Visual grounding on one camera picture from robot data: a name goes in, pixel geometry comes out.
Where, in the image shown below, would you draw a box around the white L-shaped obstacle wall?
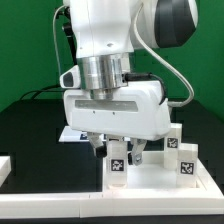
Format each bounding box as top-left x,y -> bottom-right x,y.
0,152 -> 224,219

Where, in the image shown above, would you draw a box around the black cable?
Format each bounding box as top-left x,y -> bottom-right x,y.
19,84 -> 66,101

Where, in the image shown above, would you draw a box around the white wall piece left edge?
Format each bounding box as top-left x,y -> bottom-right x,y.
0,156 -> 11,187

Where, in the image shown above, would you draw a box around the white cable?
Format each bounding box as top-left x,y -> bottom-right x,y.
52,4 -> 68,79

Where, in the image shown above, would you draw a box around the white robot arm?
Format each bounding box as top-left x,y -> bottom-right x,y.
60,0 -> 198,165

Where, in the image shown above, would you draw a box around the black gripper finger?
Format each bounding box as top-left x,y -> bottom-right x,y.
87,132 -> 107,158
128,138 -> 147,166

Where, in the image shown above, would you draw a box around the white square tabletop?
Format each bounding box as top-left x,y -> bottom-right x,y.
103,151 -> 210,190

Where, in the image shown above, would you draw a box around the white plate with fiducial tags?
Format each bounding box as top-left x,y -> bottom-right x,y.
58,126 -> 130,143

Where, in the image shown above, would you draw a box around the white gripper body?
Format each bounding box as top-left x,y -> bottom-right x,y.
60,66 -> 171,141

